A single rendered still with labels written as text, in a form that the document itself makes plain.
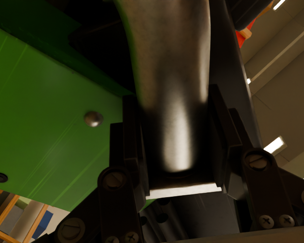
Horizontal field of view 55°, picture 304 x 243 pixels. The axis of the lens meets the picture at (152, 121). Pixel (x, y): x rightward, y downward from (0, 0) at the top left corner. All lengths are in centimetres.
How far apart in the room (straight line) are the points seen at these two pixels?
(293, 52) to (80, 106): 769
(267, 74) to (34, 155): 769
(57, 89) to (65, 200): 10
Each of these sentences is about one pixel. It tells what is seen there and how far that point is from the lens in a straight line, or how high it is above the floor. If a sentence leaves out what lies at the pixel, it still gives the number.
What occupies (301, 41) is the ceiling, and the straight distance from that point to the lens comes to 780.
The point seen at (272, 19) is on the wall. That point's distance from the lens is 967.
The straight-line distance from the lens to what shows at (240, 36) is 369.
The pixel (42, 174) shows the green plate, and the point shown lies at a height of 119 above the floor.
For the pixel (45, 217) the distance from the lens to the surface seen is 649.
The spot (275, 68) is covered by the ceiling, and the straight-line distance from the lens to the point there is 782.
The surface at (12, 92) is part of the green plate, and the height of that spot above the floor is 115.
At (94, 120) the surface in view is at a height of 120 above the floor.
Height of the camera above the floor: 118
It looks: 14 degrees up
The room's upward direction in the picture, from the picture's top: 127 degrees clockwise
